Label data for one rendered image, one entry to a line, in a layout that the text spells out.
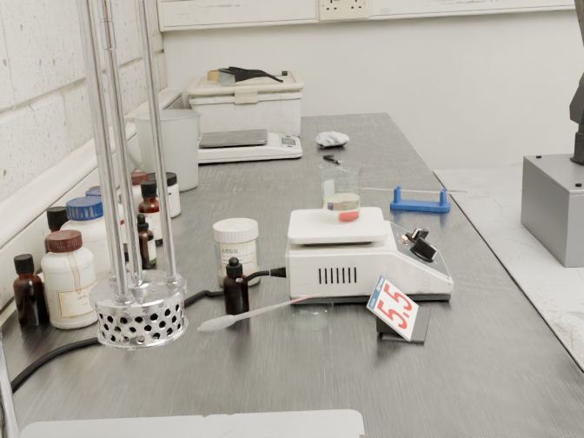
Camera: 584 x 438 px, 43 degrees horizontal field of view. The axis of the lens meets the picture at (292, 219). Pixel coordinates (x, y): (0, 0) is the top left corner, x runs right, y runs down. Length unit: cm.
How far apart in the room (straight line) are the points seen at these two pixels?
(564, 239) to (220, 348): 48
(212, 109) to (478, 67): 87
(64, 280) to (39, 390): 15
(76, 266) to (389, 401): 40
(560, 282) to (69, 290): 60
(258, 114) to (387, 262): 113
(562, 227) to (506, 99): 141
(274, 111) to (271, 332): 117
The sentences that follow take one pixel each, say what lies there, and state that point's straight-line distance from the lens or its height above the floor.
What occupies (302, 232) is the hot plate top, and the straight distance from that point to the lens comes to 90.
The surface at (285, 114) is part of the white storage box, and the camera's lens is 196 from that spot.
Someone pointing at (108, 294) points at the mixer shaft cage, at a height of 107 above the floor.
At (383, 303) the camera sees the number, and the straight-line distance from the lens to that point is 83.
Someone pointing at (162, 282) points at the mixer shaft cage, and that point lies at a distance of 53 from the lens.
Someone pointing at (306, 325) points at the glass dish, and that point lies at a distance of 84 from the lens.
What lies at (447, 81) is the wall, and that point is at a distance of 237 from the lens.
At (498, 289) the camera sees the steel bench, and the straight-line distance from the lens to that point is 96.
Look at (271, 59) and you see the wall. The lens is 232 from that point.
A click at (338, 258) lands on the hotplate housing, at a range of 88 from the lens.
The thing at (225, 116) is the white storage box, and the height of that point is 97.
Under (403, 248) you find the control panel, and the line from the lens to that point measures 91.
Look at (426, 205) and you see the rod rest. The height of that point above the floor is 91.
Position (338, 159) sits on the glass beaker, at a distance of 95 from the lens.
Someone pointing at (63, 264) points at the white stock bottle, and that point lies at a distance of 89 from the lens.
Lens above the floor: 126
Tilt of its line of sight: 17 degrees down
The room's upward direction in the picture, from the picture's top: 3 degrees counter-clockwise
